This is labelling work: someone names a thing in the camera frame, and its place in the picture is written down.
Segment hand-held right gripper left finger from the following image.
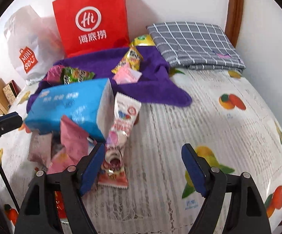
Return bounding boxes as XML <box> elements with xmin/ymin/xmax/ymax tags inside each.
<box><xmin>14</xmin><ymin>143</ymin><xmax>106</xmax><ymax>234</ymax></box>

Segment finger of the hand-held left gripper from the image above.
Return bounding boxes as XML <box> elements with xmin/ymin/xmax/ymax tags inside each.
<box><xmin>0</xmin><ymin>112</ymin><xmax>20</xmax><ymax>121</ymax></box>
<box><xmin>0</xmin><ymin>116</ymin><xmax>24</xmax><ymax>140</ymax></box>

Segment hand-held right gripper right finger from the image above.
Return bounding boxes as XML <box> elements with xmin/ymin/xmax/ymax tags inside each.
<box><xmin>181</xmin><ymin>143</ymin><xmax>272</xmax><ymax>234</ymax></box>

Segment pale pink snack packet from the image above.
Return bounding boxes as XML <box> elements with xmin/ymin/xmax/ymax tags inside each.
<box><xmin>29</xmin><ymin>133</ymin><xmax>52</xmax><ymax>167</ymax></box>

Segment white strawberry snack packet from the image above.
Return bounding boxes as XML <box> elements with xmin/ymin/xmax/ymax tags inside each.
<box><xmin>98</xmin><ymin>92</ymin><xmax>142</xmax><ymax>189</ymax></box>

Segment light pink small packet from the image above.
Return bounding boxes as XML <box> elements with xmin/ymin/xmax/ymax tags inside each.
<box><xmin>113</xmin><ymin>67</ymin><xmax>142</xmax><ymax>84</ymax></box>

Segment patterned brown book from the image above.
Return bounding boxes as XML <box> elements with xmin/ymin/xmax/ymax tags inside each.
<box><xmin>3</xmin><ymin>80</ymin><xmax>22</xmax><ymax>104</ymax></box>

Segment salmon pink snack packet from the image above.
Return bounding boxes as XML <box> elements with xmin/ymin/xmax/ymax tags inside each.
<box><xmin>47</xmin><ymin>116</ymin><xmax>91</xmax><ymax>173</ymax></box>

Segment blue tissue box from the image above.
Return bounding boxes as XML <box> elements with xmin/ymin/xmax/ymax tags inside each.
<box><xmin>25</xmin><ymin>78</ymin><xmax>114</xmax><ymax>143</ymax></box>

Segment white plastic shopping bag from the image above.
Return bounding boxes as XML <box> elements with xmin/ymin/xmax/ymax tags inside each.
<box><xmin>4</xmin><ymin>5</ymin><xmax>66</xmax><ymax>81</ymax></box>

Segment purple towel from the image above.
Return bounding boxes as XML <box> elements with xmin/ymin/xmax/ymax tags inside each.
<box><xmin>26</xmin><ymin>47</ymin><xmax>192</xmax><ymax>114</ymax></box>

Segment red paper carrier bag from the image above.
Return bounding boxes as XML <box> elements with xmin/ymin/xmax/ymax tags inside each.
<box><xmin>52</xmin><ymin>0</ymin><xmax>130</xmax><ymax>58</ymax></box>

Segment grey checked folded cloth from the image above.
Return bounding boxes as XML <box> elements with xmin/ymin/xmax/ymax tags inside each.
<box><xmin>146</xmin><ymin>21</ymin><xmax>246</xmax><ymax>74</ymax></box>

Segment yellow green snack packet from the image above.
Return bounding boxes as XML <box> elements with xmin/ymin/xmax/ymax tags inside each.
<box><xmin>131</xmin><ymin>35</ymin><xmax>156</xmax><ymax>48</ymax></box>

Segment brown wooden door frame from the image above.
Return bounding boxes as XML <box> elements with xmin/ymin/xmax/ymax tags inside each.
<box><xmin>224</xmin><ymin>0</ymin><xmax>245</xmax><ymax>48</ymax></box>

